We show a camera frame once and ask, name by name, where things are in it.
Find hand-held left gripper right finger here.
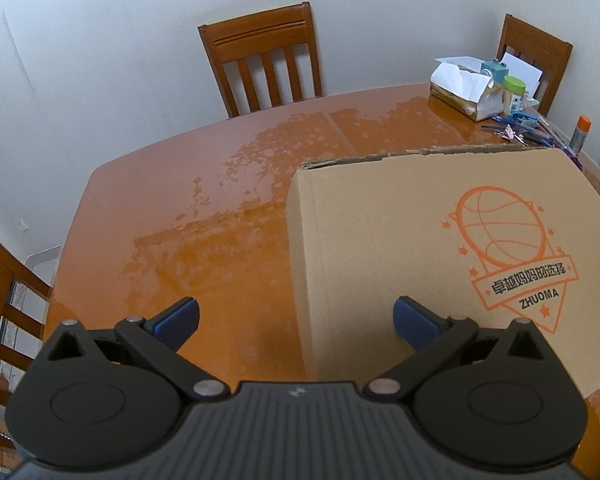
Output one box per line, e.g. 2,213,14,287
362,297,553,403

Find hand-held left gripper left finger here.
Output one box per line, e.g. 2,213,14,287
42,296,232,403

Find brown cardboard box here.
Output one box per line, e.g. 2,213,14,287
286,144,600,402

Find wooden desktop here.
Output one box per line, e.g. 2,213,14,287
42,82,600,463

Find orange-capped glue stick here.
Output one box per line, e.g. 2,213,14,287
569,115,592,154

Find pile of pens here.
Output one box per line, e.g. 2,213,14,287
480,112,577,161

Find green-lid jar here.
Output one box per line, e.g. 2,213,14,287
502,75,529,114

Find wooden chair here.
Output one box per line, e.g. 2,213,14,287
197,2,326,119
496,13,574,116
0,224,54,443

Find white paper sheets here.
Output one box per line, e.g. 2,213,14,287
500,50,544,99

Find teal small object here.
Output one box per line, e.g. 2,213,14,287
481,59,510,84

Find white tissue pack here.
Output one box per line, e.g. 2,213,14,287
429,55,505,122

